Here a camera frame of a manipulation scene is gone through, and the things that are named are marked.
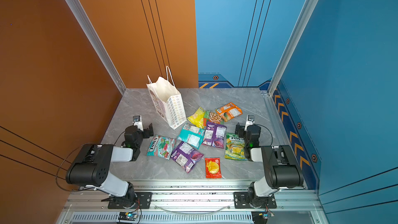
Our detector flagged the orange snack bag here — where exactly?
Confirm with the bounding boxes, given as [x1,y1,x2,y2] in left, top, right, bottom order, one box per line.
[216,102,243,122]

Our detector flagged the white patterned paper bag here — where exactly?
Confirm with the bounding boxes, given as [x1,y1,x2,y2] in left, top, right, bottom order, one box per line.
[146,66,187,130]

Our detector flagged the green nut snack bag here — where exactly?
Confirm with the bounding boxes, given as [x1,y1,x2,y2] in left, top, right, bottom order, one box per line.
[203,111,224,126]

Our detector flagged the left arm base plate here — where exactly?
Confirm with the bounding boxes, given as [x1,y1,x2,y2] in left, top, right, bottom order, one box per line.
[102,192,152,209]

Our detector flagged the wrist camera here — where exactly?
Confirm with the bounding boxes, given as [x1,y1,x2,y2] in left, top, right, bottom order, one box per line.
[244,115,255,131]
[133,115,144,131]

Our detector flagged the left circuit board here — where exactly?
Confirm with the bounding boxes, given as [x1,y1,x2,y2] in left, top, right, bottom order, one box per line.
[117,212,140,224]

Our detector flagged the teal snack bag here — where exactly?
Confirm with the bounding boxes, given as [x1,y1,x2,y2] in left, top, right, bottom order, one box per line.
[177,123,205,149]

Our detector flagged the yellow snack bag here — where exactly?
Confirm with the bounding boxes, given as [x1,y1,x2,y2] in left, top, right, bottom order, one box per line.
[187,107,205,129]

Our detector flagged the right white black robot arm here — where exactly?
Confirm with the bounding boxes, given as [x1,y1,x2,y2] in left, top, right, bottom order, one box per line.
[234,124,304,209]

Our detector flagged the green red Fox's candy bag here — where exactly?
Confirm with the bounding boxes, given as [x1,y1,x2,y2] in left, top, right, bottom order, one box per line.
[147,135,177,160]

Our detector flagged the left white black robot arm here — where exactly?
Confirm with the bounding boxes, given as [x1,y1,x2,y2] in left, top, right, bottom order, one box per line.
[65,124,154,209]

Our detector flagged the red yellow snack packet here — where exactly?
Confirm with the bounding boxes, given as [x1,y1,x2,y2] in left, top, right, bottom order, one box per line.
[205,158,222,179]

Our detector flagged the aluminium rail frame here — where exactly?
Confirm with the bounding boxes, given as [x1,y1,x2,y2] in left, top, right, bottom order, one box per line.
[58,179,328,224]

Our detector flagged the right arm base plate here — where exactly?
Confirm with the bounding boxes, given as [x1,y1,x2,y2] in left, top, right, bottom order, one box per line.
[233,191,277,209]

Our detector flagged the purple Savoria snack bag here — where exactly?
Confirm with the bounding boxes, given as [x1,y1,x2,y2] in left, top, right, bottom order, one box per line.
[202,122,227,148]

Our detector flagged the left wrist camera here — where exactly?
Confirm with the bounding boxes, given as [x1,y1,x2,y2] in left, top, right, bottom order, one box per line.
[133,115,144,131]

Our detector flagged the right circuit board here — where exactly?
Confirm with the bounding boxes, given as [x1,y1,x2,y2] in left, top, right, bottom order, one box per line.
[251,211,275,224]

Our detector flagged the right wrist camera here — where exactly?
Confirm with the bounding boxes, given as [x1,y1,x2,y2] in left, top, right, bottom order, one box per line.
[244,115,255,131]

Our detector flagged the green yellow Fox's candy bag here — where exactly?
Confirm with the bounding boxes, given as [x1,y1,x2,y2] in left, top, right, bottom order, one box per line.
[224,133,247,161]

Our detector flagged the purple snack bag front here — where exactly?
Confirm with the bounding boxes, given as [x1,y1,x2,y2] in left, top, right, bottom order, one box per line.
[171,142,204,173]

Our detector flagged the circuit board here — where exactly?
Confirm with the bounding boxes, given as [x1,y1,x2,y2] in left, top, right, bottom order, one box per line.
[251,211,275,224]
[117,212,140,224]

